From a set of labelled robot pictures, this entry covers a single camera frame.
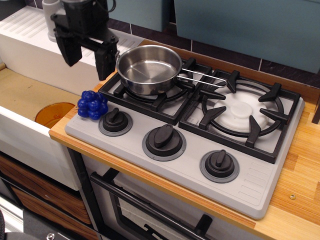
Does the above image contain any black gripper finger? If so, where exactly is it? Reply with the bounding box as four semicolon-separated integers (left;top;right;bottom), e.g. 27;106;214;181
55;32;82;67
94;48;119;81

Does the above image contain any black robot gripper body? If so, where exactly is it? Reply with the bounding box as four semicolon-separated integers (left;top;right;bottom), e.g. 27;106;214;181
51;0;118;52

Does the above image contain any stainless steel pan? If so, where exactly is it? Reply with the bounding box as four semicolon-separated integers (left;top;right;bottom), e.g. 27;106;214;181
116;44;227;96

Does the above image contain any blue toy blueberry cluster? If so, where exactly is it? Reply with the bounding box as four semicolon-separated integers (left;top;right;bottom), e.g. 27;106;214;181
77;90;109;120

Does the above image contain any black left stove knob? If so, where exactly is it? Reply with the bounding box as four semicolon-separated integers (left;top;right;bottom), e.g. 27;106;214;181
98;107;133;137

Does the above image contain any black stove knob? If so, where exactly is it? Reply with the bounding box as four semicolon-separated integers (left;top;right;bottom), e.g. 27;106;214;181
142;123;187;162
98;107;133;137
199;149;240;184

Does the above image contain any black middle stove knob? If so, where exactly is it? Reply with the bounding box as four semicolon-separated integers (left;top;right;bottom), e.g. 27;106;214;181
142;123;187;162

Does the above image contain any grey toy stove top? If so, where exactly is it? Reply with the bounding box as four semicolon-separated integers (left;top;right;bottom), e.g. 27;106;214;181
65;45;305;219

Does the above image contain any black right stove knob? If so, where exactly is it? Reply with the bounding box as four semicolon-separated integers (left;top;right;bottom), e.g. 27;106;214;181
199;149;240;184

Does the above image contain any grey toy faucet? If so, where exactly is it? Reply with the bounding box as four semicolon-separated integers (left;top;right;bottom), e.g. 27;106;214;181
42;0;63;43

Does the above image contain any white toy sink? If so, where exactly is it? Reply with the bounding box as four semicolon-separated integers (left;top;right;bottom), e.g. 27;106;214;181
0;5;146;192

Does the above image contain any teal cabinet left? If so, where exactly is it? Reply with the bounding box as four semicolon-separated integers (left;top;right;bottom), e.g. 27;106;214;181
109;0;171;32

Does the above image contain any teal cabinet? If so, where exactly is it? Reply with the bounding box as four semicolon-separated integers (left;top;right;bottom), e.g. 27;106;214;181
174;0;320;74
109;0;171;32

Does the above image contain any black left burner grate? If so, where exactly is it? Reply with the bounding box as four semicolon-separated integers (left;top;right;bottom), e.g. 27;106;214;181
98;58;213;125

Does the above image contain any black burner grate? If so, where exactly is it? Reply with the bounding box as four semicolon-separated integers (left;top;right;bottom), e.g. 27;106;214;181
98;58;213;125
178;69;301;164

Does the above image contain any upper wooden drawer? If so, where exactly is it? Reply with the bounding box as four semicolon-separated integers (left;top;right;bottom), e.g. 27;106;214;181
0;152;91;224

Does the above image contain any wooden drawer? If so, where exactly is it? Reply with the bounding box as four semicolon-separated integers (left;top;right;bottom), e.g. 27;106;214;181
0;152;91;224
12;186;99;240

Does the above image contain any white right burner plate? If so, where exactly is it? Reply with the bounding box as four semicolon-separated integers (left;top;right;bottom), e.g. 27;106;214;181
206;89;278;133

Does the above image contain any black right burner grate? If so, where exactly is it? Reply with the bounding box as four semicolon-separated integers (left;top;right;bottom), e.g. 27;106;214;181
178;69;301;164

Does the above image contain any lower wooden drawer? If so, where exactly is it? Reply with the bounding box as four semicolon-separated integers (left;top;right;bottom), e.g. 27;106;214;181
12;186;99;240

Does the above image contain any teal cabinet right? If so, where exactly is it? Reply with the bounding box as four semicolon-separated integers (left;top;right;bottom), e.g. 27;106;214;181
174;0;320;74

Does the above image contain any oven door with handle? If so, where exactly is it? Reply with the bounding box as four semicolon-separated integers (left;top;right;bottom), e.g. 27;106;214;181
82;156;258;240

